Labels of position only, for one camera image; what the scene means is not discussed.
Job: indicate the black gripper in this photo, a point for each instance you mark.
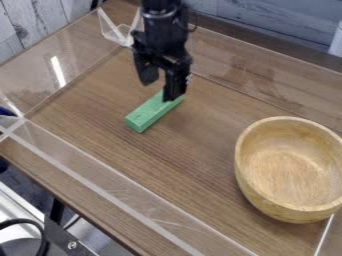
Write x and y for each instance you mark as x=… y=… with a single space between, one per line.
x=159 y=49

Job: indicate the green rectangular block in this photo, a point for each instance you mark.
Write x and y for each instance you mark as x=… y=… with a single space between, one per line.
x=146 y=115

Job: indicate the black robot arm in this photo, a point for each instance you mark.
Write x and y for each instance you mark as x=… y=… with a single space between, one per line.
x=160 y=5

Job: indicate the light wooden bowl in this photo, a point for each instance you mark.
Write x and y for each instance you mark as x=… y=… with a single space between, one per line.
x=287 y=162

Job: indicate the clear acrylic corner bracket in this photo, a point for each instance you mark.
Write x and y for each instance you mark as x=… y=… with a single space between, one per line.
x=120 y=33

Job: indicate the clear acrylic tray wall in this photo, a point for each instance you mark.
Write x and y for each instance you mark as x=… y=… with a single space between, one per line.
x=140 y=219

